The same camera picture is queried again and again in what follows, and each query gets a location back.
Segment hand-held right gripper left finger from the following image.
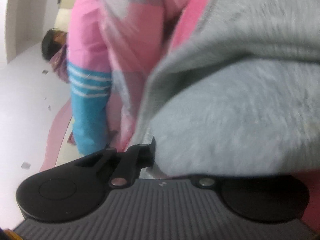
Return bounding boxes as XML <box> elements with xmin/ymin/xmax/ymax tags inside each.
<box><xmin>75</xmin><ymin>136</ymin><xmax>157</xmax><ymax>188</ymax></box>

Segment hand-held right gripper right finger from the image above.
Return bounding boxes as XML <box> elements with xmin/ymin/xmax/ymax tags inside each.
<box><xmin>190</xmin><ymin>174</ymin><xmax>222</xmax><ymax>190</ymax></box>

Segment grey pants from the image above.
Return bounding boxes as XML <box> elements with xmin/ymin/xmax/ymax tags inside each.
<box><xmin>131</xmin><ymin>0</ymin><xmax>320</xmax><ymax>179</ymax></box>

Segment blue pink striped quilt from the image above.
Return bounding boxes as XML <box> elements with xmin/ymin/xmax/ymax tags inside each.
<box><xmin>67</xmin><ymin>61</ymin><xmax>113</xmax><ymax>155</ymax></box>

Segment pink white headboard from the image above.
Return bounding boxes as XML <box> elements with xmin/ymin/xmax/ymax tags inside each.
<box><xmin>40</xmin><ymin>97</ymin><xmax>78</xmax><ymax>173</ymax></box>

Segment pink grey floral duvet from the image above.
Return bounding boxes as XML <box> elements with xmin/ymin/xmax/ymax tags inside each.
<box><xmin>66</xmin><ymin>0</ymin><xmax>218</xmax><ymax>153</ymax></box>

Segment pink floral blanket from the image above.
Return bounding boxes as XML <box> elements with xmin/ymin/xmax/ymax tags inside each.
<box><xmin>170</xmin><ymin>0</ymin><xmax>320</xmax><ymax>235</ymax></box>

